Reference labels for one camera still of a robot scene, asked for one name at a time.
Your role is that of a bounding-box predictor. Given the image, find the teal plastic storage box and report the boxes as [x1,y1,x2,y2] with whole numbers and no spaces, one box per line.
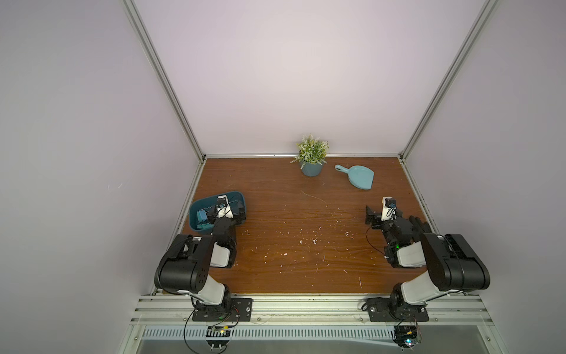
[189,191,246,235]

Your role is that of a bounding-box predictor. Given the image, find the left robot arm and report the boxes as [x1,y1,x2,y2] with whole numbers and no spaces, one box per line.
[154,192,246,315]

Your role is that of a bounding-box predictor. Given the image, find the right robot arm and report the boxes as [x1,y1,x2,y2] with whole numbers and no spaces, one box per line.
[362,198,491,322]

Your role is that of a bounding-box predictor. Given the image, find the light teal dustpan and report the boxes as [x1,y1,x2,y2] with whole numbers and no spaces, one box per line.
[335,165,374,190]

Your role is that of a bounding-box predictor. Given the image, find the small potted green plant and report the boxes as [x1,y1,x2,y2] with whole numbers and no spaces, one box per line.
[292,134,330,177]

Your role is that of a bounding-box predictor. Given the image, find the right controller board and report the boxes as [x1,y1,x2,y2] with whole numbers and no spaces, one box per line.
[393,325,421,350]

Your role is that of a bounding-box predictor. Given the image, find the controller board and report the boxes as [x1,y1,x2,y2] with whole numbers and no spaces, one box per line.
[205,325,232,353]
[393,325,421,350]

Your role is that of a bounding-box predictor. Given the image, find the left controller board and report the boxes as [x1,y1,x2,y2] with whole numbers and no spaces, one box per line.
[205,325,232,353]

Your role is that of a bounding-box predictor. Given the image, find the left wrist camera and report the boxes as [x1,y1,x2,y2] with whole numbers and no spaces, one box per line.
[215,195,229,212]

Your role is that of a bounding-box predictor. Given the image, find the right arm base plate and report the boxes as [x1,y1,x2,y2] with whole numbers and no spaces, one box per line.
[361,297,430,322]

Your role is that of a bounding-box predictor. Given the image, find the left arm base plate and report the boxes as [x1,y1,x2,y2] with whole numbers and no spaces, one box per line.
[192,297,254,322]

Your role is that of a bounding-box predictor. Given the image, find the aluminium front rail frame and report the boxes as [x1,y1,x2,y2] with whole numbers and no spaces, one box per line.
[118,294,508,353]

